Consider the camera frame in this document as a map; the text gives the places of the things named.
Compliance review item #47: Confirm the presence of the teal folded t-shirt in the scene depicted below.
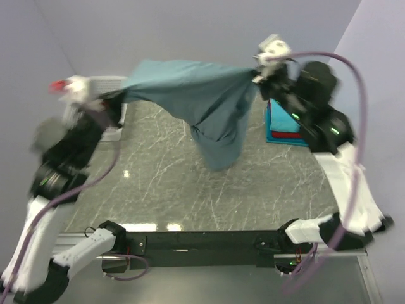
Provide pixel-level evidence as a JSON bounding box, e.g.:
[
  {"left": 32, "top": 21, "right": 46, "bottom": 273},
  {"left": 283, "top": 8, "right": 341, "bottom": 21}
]
[{"left": 264, "top": 101, "right": 308, "bottom": 147}]

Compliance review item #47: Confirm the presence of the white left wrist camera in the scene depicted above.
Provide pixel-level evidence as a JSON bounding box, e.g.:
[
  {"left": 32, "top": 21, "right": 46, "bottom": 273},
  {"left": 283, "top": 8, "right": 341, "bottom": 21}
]
[{"left": 49, "top": 75, "right": 104, "bottom": 111}]

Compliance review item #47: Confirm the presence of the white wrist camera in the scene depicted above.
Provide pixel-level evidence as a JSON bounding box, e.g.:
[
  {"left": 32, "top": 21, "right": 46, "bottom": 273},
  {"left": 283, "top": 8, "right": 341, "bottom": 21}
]
[
  {"left": 253, "top": 34, "right": 291, "bottom": 77},
  {"left": 49, "top": 75, "right": 104, "bottom": 111}
]

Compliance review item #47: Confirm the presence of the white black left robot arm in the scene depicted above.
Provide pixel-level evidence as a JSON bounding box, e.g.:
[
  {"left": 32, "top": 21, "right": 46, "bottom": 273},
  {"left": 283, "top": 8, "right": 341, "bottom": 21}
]
[{"left": 1, "top": 90, "right": 125, "bottom": 303}]

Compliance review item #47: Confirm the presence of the grey-blue t-shirt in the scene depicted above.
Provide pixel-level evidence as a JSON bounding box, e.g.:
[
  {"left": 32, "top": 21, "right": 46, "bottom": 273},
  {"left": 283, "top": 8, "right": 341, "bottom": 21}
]
[{"left": 104, "top": 58, "right": 261, "bottom": 173}]

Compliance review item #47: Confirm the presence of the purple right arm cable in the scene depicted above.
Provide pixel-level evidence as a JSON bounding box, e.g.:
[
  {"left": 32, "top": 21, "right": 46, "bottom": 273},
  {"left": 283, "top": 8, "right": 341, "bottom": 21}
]
[{"left": 267, "top": 50, "right": 368, "bottom": 297}]

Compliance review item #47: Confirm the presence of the light blue folded t-shirt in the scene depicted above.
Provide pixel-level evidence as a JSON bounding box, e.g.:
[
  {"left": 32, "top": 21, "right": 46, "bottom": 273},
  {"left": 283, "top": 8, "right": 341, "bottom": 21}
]
[{"left": 269, "top": 99, "right": 300, "bottom": 133}]

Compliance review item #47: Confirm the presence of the white perforated plastic basket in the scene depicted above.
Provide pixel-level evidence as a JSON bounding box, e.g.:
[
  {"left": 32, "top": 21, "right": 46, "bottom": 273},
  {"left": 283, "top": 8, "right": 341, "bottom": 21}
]
[{"left": 59, "top": 75, "right": 127, "bottom": 142}]

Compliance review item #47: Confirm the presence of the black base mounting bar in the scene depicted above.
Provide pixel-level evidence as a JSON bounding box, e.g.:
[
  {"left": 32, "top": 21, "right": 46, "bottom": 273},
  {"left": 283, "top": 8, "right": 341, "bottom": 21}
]
[{"left": 108, "top": 229, "right": 312, "bottom": 267}]

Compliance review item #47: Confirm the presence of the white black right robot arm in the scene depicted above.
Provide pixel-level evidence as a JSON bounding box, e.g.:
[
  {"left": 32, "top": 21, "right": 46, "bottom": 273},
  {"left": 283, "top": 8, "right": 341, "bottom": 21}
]
[{"left": 253, "top": 61, "right": 394, "bottom": 251}]

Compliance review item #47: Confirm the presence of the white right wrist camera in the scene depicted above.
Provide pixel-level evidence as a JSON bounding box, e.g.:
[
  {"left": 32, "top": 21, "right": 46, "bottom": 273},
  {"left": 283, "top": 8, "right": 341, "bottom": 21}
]
[{"left": 253, "top": 34, "right": 291, "bottom": 77}]

